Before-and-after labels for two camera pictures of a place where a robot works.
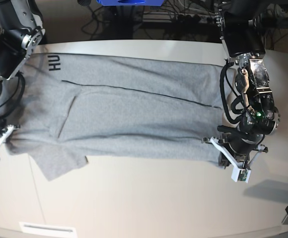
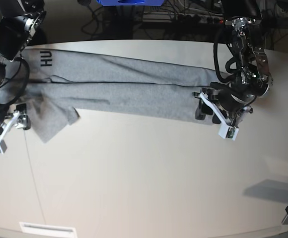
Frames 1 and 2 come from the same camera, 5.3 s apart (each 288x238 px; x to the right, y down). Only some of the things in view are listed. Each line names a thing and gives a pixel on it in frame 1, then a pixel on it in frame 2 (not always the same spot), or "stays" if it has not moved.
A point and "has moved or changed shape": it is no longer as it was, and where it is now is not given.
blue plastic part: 132,2 stays
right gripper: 235,151 -> 223,99
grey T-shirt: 130,106 has moved or changed shape
